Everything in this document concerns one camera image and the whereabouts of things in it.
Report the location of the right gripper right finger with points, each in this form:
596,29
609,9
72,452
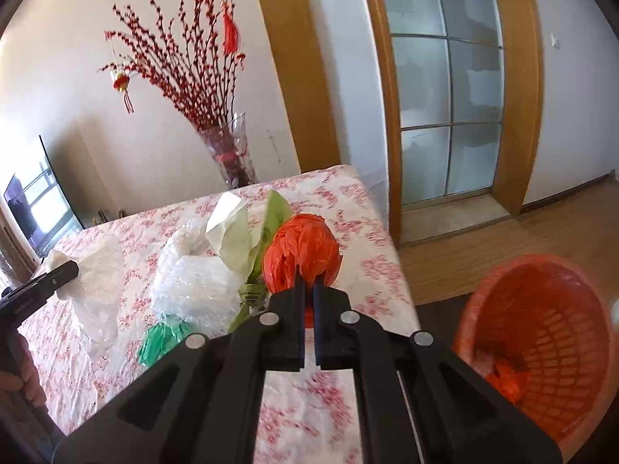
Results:
417,401

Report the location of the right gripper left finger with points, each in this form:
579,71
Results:
200,403

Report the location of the dark green plastic bag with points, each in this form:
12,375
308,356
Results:
161,338

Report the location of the bubble wrap sheet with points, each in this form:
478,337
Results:
192,285

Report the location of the light green paw bag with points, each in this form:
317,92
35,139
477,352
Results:
254,292

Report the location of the white paper sheet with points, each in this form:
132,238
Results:
229,234

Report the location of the small orange plastic bag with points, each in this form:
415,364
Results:
305,246

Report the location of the clear white plastic bag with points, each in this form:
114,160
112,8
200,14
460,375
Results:
95,293

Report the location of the large orange plastic bag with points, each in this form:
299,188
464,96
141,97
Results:
502,375

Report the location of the orange mesh trash basket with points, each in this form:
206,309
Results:
543,315

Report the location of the operator left hand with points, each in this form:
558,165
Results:
28,378

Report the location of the black television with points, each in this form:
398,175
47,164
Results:
37,200

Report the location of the glass vase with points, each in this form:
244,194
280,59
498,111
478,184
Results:
229,148

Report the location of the red berry branches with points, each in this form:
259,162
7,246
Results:
182,56

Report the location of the frosted glass sliding door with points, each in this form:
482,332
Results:
449,61

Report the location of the wooden pillar trim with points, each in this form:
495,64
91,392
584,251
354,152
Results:
301,73

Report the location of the wooden door frame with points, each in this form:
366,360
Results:
523,100

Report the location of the white light switch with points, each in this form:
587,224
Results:
555,41

